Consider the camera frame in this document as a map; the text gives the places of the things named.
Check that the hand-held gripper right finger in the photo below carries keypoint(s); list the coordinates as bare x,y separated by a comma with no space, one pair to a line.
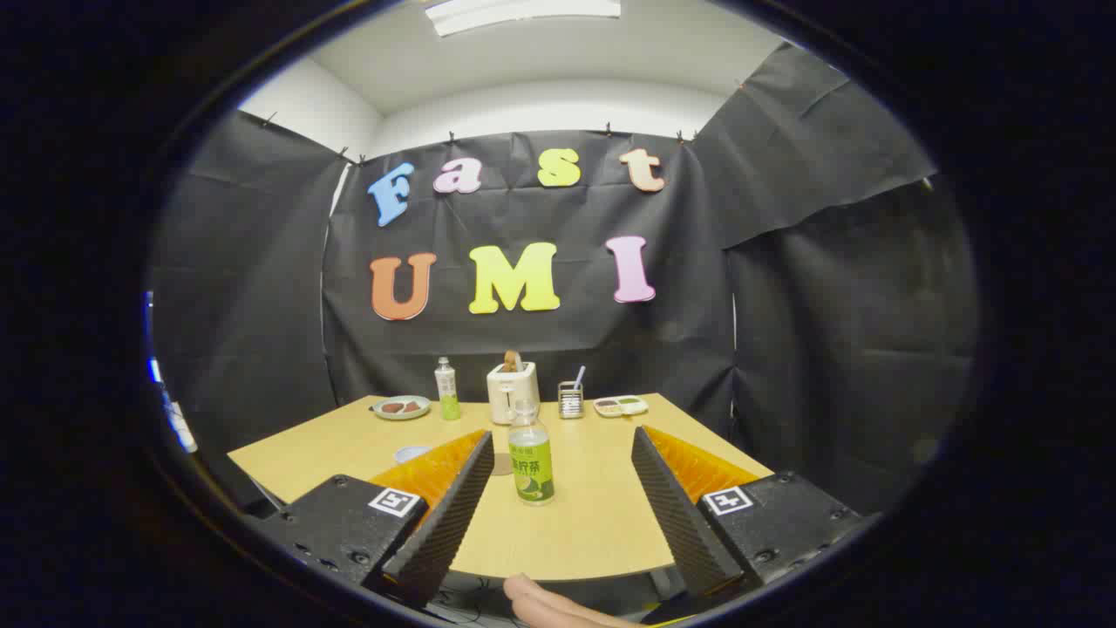
676,515

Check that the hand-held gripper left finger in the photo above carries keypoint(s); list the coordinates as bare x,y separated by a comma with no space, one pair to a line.
453,515

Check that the round brown coaster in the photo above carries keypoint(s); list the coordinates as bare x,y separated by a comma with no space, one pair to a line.
502,464

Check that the pale blue cup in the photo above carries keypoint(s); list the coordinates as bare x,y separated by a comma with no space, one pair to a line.
410,453

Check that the juice bottle with green label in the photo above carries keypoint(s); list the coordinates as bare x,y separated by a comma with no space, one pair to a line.
532,471

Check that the small capped green drink bottle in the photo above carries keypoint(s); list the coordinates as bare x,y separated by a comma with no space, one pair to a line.
447,388

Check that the wooden table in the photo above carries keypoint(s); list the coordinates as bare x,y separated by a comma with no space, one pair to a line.
593,523

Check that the pale green plate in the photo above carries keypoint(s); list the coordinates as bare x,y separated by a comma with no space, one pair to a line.
401,414

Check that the white divided dish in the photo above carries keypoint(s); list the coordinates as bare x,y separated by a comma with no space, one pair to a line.
621,406

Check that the white toaster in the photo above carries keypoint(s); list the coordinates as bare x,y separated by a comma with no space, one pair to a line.
510,397

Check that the bread slice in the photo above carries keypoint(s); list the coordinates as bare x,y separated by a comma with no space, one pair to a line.
512,360

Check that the pale straw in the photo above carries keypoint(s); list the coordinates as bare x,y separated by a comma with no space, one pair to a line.
579,377

